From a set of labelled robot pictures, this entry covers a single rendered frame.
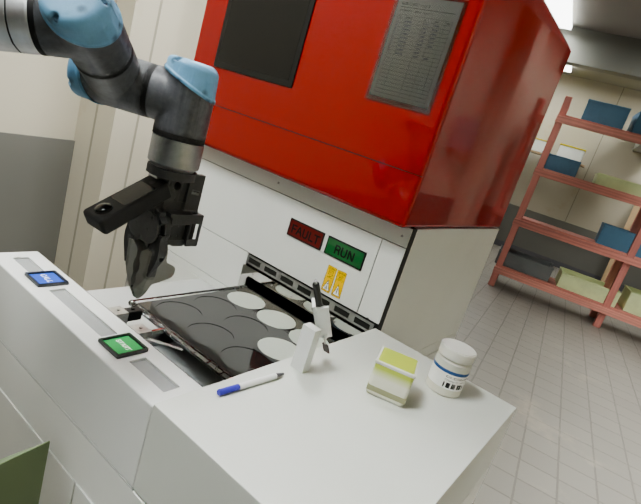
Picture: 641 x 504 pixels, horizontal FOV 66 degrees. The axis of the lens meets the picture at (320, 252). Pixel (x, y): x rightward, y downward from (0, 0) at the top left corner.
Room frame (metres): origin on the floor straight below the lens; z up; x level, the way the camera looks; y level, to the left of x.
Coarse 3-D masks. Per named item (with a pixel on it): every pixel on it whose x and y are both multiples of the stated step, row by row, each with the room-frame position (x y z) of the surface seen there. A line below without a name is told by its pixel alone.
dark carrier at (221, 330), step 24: (240, 288) 1.26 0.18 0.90; (168, 312) 0.99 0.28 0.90; (192, 312) 1.03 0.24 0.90; (216, 312) 1.07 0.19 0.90; (240, 312) 1.11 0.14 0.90; (192, 336) 0.92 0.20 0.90; (216, 336) 0.95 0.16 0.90; (240, 336) 0.98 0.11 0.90; (264, 336) 1.02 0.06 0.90; (288, 336) 1.06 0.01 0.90; (216, 360) 0.86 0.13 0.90; (240, 360) 0.89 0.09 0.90; (264, 360) 0.92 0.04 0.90
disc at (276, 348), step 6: (258, 342) 0.98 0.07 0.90; (264, 342) 0.99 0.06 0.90; (270, 342) 1.00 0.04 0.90; (276, 342) 1.01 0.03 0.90; (282, 342) 1.02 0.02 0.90; (288, 342) 1.03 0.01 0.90; (264, 348) 0.96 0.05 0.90; (270, 348) 0.97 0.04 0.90; (276, 348) 0.98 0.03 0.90; (282, 348) 0.99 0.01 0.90; (288, 348) 1.00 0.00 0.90; (294, 348) 1.01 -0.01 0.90; (270, 354) 0.95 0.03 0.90; (276, 354) 0.95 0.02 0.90; (282, 354) 0.96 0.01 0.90; (288, 354) 0.97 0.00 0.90
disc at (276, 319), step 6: (258, 312) 1.14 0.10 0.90; (264, 312) 1.15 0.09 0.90; (270, 312) 1.16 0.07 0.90; (276, 312) 1.17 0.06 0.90; (258, 318) 1.10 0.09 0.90; (264, 318) 1.11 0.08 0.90; (270, 318) 1.13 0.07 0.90; (276, 318) 1.14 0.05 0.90; (282, 318) 1.15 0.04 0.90; (288, 318) 1.16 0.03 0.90; (270, 324) 1.09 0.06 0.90; (276, 324) 1.10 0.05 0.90; (282, 324) 1.11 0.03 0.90; (288, 324) 1.12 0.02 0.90; (294, 324) 1.13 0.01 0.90
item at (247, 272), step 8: (248, 264) 1.35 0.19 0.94; (248, 272) 1.33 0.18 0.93; (256, 272) 1.31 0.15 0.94; (240, 280) 1.34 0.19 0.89; (248, 280) 1.34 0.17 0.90; (256, 280) 1.31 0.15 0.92; (264, 280) 1.29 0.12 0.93; (272, 280) 1.28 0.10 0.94; (272, 288) 1.27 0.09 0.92; (280, 288) 1.26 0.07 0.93; (288, 288) 1.26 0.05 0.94; (288, 296) 1.24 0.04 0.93; (296, 296) 1.23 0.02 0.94; (304, 296) 1.23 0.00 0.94; (296, 304) 1.22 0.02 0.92; (304, 304) 1.21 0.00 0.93; (312, 312) 1.19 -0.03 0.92; (336, 320) 1.15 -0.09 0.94; (344, 320) 1.15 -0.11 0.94; (344, 328) 1.14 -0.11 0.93; (352, 328) 1.13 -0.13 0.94
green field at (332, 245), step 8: (328, 240) 1.22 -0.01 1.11; (328, 248) 1.21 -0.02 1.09; (336, 248) 1.20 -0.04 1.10; (344, 248) 1.19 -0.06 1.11; (352, 248) 1.18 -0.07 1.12; (336, 256) 1.20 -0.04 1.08; (344, 256) 1.18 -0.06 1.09; (352, 256) 1.17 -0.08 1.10; (360, 256) 1.16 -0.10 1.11; (352, 264) 1.17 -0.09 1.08; (360, 264) 1.16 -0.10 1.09
